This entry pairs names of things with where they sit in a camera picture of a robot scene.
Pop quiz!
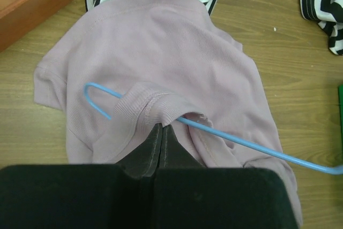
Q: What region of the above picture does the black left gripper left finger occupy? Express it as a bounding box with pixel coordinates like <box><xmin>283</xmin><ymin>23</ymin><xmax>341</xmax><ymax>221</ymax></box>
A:
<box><xmin>1</xmin><ymin>124</ymin><xmax>163</xmax><ymax>228</ymax></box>

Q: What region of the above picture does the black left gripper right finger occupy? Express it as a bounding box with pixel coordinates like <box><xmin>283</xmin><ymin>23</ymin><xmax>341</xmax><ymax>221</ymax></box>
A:
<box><xmin>154</xmin><ymin>126</ymin><xmax>298</xmax><ymax>228</ymax></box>

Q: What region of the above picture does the mauve tank top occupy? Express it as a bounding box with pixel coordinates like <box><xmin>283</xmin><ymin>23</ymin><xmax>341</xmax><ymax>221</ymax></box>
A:
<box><xmin>34</xmin><ymin>0</ymin><xmax>303</xmax><ymax>225</ymax></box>

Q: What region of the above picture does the blue wire hanger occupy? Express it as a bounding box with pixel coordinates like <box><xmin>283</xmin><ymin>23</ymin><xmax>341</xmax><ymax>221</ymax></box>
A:
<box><xmin>83</xmin><ymin>82</ymin><xmax>342</xmax><ymax>175</ymax></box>

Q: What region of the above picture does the wide striped black white top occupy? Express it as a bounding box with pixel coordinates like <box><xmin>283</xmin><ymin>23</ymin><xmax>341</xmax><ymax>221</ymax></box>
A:
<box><xmin>300</xmin><ymin>0</ymin><xmax>342</xmax><ymax>55</ymax></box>

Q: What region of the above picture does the green plastic tray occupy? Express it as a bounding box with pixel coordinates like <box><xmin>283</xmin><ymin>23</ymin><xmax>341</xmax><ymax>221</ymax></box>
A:
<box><xmin>338</xmin><ymin>84</ymin><xmax>343</xmax><ymax>112</ymax></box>

